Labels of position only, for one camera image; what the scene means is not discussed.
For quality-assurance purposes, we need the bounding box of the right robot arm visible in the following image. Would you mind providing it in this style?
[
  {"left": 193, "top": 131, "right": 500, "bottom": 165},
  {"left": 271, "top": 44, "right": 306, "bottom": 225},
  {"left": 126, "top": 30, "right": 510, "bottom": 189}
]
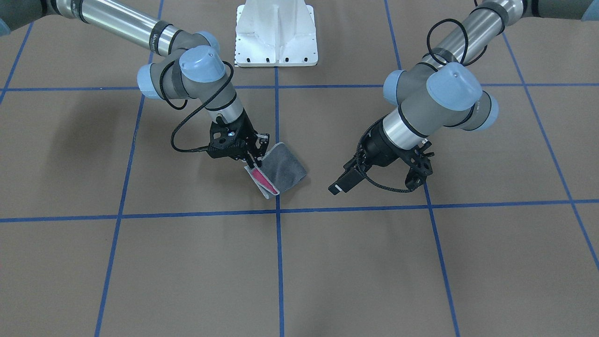
[{"left": 0, "top": 0, "right": 270, "bottom": 168}]

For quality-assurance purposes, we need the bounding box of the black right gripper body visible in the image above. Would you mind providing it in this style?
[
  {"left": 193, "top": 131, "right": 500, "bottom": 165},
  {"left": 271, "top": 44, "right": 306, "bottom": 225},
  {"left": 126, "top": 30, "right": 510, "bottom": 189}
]
[{"left": 220, "top": 112, "right": 270, "bottom": 162}]

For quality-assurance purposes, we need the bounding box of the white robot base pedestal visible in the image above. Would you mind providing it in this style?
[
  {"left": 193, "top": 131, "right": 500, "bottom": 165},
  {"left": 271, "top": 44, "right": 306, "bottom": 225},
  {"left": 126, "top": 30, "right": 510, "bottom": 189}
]
[{"left": 234, "top": 0, "right": 319, "bottom": 67}]

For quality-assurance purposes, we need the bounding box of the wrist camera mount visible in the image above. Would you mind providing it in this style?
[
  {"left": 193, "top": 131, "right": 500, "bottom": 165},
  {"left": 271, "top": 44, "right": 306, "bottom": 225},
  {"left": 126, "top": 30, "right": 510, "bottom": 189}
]
[
  {"left": 397, "top": 139, "right": 434, "bottom": 190},
  {"left": 207, "top": 115, "right": 248, "bottom": 160}
]

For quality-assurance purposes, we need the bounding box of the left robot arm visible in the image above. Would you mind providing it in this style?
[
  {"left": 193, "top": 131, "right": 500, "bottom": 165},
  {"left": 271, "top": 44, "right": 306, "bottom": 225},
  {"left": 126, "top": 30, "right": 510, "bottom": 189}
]
[{"left": 328, "top": 0, "right": 598, "bottom": 195}]

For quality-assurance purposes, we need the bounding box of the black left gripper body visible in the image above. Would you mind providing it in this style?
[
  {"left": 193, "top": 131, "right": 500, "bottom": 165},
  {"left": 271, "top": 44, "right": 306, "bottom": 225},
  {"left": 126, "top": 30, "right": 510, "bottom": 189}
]
[{"left": 343, "top": 123, "right": 404, "bottom": 176}]

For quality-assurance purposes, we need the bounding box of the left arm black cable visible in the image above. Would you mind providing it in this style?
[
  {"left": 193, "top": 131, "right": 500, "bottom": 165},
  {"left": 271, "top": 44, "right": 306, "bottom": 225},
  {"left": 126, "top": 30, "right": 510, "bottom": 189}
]
[{"left": 355, "top": 19, "right": 489, "bottom": 193}]

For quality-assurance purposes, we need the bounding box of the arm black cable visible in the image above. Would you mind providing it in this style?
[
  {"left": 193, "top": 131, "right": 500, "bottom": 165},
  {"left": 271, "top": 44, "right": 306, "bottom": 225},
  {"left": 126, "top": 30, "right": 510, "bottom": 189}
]
[
  {"left": 355, "top": 19, "right": 489, "bottom": 193},
  {"left": 159, "top": 60, "right": 234, "bottom": 154}
]

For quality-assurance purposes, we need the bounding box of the pink towel with grey back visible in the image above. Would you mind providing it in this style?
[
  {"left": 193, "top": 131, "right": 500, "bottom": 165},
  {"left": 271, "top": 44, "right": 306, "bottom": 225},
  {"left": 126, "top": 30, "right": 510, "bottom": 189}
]
[{"left": 244, "top": 142, "right": 307, "bottom": 200}]

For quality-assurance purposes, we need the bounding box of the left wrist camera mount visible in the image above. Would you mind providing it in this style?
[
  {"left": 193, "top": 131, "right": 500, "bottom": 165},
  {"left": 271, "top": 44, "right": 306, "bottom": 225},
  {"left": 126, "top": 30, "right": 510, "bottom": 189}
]
[{"left": 397, "top": 139, "right": 434, "bottom": 190}]

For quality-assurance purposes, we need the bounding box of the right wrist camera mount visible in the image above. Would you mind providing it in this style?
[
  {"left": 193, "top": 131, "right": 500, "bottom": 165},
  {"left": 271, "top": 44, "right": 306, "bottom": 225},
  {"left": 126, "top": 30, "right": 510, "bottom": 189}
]
[{"left": 207, "top": 115, "right": 248, "bottom": 160}]

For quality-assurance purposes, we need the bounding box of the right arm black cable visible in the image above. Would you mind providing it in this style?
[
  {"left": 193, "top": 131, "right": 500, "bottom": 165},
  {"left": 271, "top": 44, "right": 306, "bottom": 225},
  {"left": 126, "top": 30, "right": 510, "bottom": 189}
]
[{"left": 159, "top": 60, "right": 234, "bottom": 154}]

